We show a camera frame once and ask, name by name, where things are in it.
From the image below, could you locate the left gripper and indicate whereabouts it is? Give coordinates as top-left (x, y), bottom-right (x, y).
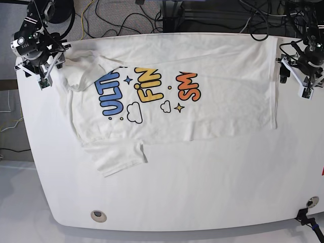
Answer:
top-left (276, 54), bottom-right (323, 89)

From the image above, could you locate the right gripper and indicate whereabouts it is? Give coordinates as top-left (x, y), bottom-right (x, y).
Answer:
top-left (14, 44), bottom-right (65, 81)

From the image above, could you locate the white printed T-shirt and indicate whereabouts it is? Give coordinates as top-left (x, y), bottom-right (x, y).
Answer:
top-left (55, 33), bottom-right (278, 177)

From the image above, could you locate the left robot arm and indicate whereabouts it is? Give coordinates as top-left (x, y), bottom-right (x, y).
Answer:
top-left (277, 1), bottom-right (323, 96)

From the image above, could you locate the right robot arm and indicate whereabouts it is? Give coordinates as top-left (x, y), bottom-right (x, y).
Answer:
top-left (10, 1), bottom-right (75, 89)

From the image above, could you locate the silver table grommet right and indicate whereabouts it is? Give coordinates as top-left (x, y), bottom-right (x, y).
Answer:
top-left (306, 196), bottom-right (319, 208)

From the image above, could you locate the silver table grommet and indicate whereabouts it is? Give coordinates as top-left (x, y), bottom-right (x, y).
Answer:
top-left (91, 210), bottom-right (107, 223)
top-left (306, 196), bottom-right (319, 208)

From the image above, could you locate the silver table grommet left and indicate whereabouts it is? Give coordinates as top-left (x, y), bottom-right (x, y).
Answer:
top-left (91, 210), bottom-right (107, 223)

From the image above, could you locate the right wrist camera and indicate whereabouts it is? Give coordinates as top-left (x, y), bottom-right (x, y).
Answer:
top-left (37, 76), bottom-right (53, 90)

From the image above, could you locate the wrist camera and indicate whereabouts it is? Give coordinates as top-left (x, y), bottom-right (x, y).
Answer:
top-left (37, 76), bottom-right (53, 90)
top-left (298, 86), bottom-right (314, 100)

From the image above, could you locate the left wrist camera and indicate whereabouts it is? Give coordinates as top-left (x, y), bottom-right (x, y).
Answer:
top-left (298, 86), bottom-right (314, 100)

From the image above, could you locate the white cable on floor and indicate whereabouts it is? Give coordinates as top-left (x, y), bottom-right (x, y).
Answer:
top-left (0, 90), bottom-right (24, 132)

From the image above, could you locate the yellow cable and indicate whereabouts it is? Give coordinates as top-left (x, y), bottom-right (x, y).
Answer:
top-left (80, 0), bottom-right (97, 41)

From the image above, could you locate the black metal frame post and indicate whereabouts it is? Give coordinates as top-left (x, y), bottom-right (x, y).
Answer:
top-left (159, 1), bottom-right (183, 33)

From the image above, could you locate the black clamp with cable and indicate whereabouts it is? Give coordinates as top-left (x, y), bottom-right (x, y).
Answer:
top-left (295, 208), bottom-right (324, 243)

